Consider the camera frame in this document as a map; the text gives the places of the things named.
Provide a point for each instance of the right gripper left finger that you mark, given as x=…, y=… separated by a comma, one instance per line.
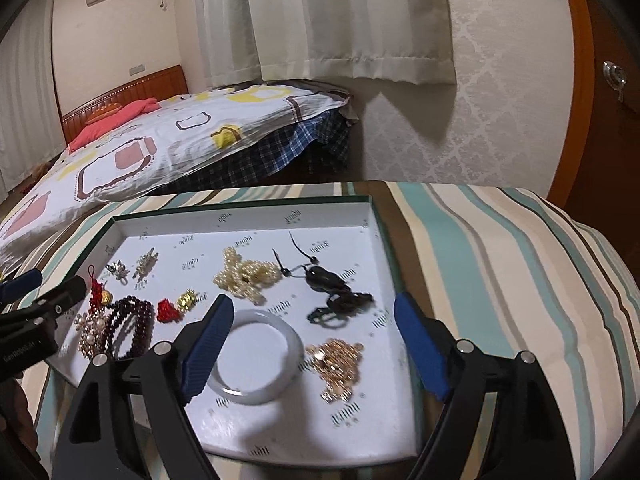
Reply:
x=97, y=440

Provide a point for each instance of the left side striped curtain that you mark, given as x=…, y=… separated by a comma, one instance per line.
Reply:
x=31, y=130

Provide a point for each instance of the person's hand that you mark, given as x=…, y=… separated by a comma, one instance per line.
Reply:
x=17, y=424

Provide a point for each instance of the small gold charm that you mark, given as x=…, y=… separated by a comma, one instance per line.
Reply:
x=187, y=300

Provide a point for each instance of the red knot gold charm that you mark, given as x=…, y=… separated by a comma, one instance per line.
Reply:
x=100, y=297

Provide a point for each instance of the wooden headboard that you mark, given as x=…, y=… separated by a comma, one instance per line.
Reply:
x=161, y=85

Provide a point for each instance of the wooden door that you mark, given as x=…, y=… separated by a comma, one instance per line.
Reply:
x=597, y=180

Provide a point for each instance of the green shallow cardboard box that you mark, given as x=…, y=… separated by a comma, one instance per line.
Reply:
x=316, y=375

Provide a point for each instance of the white patterned quilt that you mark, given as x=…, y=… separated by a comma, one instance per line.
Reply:
x=185, y=134

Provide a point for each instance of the gold pearl brooch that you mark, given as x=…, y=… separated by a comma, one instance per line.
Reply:
x=91, y=327

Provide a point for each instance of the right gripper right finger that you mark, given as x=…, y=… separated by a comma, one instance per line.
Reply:
x=527, y=438

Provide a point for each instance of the red pillow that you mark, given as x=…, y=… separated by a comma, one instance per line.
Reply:
x=111, y=120

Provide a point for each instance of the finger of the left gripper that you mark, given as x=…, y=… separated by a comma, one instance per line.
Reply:
x=52, y=304
x=16, y=288

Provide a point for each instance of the blue plaid blanket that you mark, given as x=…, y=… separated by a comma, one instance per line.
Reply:
x=312, y=151

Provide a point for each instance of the striped bed cover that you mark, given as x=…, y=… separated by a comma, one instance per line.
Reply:
x=500, y=266

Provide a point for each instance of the white jade bangle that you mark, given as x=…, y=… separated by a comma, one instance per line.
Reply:
x=259, y=361

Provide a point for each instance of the cream window curtain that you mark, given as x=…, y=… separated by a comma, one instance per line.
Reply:
x=397, y=40

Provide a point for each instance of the wall socket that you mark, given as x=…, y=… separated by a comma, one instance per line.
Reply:
x=137, y=69

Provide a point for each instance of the silver door lock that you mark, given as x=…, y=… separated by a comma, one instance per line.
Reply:
x=615, y=77

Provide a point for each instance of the small red knot ornament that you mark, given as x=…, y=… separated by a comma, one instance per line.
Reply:
x=167, y=312

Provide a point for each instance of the silver rhinestone hair clip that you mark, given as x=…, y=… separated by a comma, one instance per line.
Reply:
x=145, y=265

